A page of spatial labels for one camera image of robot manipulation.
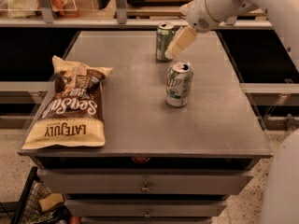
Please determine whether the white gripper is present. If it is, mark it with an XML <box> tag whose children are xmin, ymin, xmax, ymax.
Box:
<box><xmin>164</xmin><ymin>0</ymin><xmax>224</xmax><ymax>60</ymax></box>

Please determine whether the green soda can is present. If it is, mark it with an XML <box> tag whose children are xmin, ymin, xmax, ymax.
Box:
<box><xmin>156</xmin><ymin>22</ymin><xmax>176</xmax><ymax>62</ymax></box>

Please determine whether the white 7UP can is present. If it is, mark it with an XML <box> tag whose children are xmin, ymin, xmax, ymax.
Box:
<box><xmin>165</xmin><ymin>62</ymin><xmax>193</xmax><ymax>107</ymax></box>

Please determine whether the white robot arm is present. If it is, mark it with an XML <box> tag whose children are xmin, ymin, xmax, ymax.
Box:
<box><xmin>165</xmin><ymin>0</ymin><xmax>299</xmax><ymax>224</ymax></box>

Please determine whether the grey drawer cabinet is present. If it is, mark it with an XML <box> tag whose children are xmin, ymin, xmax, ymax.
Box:
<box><xmin>30</xmin><ymin>31</ymin><xmax>272</xmax><ymax>224</ymax></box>

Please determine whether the Late July chip bag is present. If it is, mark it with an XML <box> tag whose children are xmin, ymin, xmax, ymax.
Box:
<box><xmin>23</xmin><ymin>56</ymin><xmax>112</xmax><ymax>150</ymax></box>

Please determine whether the clear plastic bin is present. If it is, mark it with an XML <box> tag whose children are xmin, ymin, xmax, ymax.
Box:
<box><xmin>0</xmin><ymin>0</ymin><xmax>78</xmax><ymax>18</ymax></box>

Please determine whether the yellow sponge in basket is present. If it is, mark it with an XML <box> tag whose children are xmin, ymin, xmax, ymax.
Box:
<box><xmin>39</xmin><ymin>193</ymin><xmax>64</xmax><ymax>212</ymax></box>

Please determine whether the black wire basket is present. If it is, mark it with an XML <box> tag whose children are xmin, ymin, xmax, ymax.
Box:
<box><xmin>10</xmin><ymin>167</ymin><xmax>71</xmax><ymax>224</ymax></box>

